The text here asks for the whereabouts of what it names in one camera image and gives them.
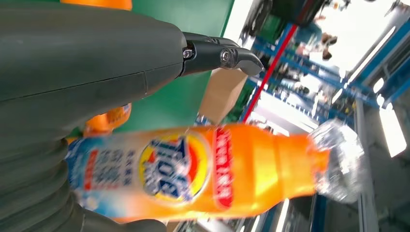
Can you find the cardboard box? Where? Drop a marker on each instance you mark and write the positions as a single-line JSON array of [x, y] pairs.
[[221, 96]]

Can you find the blue metal rack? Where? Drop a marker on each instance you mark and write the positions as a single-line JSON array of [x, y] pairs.
[[365, 100]]

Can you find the green plastic crates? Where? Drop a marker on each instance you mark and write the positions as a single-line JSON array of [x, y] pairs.
[[240, 105]]

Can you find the orange detergent bottle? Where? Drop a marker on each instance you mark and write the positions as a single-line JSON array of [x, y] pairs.
[[96, 126], [256, 166]]

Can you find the white desk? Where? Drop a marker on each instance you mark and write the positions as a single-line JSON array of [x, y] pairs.
[[235, 19]]

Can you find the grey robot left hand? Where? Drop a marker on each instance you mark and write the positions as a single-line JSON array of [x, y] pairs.
[[80, 64]]

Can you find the red pole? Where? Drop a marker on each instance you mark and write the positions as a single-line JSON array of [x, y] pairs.
[[269, 73]]

